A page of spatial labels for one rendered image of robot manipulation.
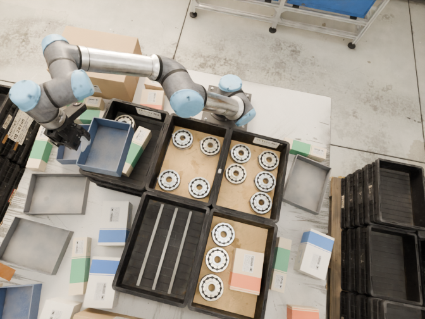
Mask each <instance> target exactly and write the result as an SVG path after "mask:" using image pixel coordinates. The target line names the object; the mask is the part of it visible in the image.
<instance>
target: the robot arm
mask: <svg viewBox="0 0 425 319"><path fill-rule="evenodd" d="M41 45H42V52H43V56H44V57H45V60H46V63H47V67H48V69H49V73H50V76H51V79H52V80H50V81H47V82H44V83H42V84H39V85H38V84H36V83H35V82H33V81H31V80H21V81H18V82H17V83H15V84H14V85H13V86H12V87H11V89H10V91H9V98H10V99H11V101H12V102H13V103H14V104H16V105H17V106H18V107H19V109H20V110H21V111H24V112H25V113H26V114H27V115H28V116H30V117H31V118H33V119H34V120H35V121H36V122H37V123H39V124H40V125H41V126H43V127H44V128H45V131H44V133H43V134H44V135H45V136H47V137H48V138H50V140H49V141H50V142H51V143H53V144H54V145H55V146H57V147H59V146H66V147H68V148H69V149H71V150H75V151H77V150H78V147H79V146H80V144H81V152H84V151H85V148H86V147H87V145H88V146H89V145H90V142H91V139H90V138H91V136H90V134H89V133H88V132H87V131H86V130H85V129H84V128H83V127H82V126H80V125H79V124H77V123H74V121H75V120H76V119H77V118H78V117H79V116H80V115H81V114H82V113H84V112H85V111H86V110H87V107H86V104H85V103H81V102H77V101H82V100H83V99H85V98H86V97H89V96H91V95H93V94H94V86H93V85H92V82H91V80H90V78H89V76H88V75H87V74H86V72H94V73H107V74H114V75H127V76H134V77H147V78H148V79H149V80H151V81H156V82H159V83H160V84H161V86H162V88H163V90H164V92H165V94H166V96H167V98H168V101H169V103H170V106H171V108H172V109H173V111H174V112H175V113H176V114H177V115H178V116H180V117H182V118H190V117H193V116H195V115H198V114H199V113H200V112H201V111H205V112H209V113H214V114H215V115H217V116H218V117H221V118H227V119H229V120H233V121H234V122H235V124H236V125H237V126H238V127H241V126H243V125H245V124H247V123H249V122H250V121H251V120H252V119H253V118H254V117H255V116H256V111H255V109H254V108H253V106H252V105H251V103H250V101H249V99H248V98H247V96H246V95H245V93H244V91H243V90H242V80H241V79H240V78H239V77H238V76H236V75H230V74H229V75H225V76H223V77H221V79H220V81H219V83H218V91H217V94H216V93H213V92H210V91H207V90H206V89H205V87H204V86H203V85H200V84H197V83H195V82H193V80H192V79H191V77H190V75H189V73H188V71H187V69H186V68H185V67H184V66H183V65H182V64H180V63H179V62H177V61H175V60H173V59H171V58H168V57H165V56H161V55H158V54H150V55H149V56H144V55H139V54H132V53H123V52H119V51H111V50H106V49H98V48H93V47H85V46H77V45H73V44H70V43H69V42H68V41H67V40H66V39H65V38H64V37H63V36H61V35H58V34H50V35H47V36H45V37H44V38H43V40H42V42H41ZM69 104H70V105H69ZM67 105H69V106H68V107H67V108H65V109H64V110H62V109H61V108H62V107H64V106H67ZM54 142H55V143H57V145H56V144H55V143H54Z"/></svg>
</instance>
